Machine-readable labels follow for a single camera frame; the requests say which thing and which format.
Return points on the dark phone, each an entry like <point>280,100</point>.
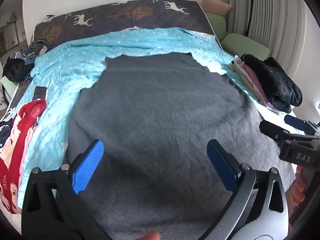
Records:
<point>40,93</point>

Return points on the person's left hand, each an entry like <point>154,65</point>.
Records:
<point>148,233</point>

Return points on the dark deer print blanket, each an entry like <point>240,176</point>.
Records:
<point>112,15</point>

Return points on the red patterned garment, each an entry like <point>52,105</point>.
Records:
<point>17,140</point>

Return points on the framed wall picture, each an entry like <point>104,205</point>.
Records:
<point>7,35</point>

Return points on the pink pillow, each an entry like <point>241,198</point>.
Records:
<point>215,5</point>

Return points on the small green pillow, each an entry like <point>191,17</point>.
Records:
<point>216,23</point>

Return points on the grey sweater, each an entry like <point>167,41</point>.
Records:
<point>155,110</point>

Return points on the beige folded garment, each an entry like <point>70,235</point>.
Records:
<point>243,77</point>

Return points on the person's right hand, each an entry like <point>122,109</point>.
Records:
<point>298,187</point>

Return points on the light blue star quilt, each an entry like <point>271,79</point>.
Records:
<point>75,62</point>

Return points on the stack of folded clothes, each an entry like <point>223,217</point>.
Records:
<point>272,82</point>

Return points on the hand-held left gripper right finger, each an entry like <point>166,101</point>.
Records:
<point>222,165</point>

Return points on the large green pillow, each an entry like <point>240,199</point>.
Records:
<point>245,45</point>

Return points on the grey striped crumpled clothes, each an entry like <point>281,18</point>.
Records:
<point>36,48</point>

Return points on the black crumpled garment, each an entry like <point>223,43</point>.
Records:
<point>16,70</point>

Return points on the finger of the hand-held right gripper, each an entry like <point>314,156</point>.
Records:
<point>272,128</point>
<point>293,121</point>

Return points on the pink folded garment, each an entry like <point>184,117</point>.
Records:
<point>253,80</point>

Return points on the white curtain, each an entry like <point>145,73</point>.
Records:
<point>277,17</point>

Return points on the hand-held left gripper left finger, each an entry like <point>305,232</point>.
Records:
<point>90,165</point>

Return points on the black floor lamp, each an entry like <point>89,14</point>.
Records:
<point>251,7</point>

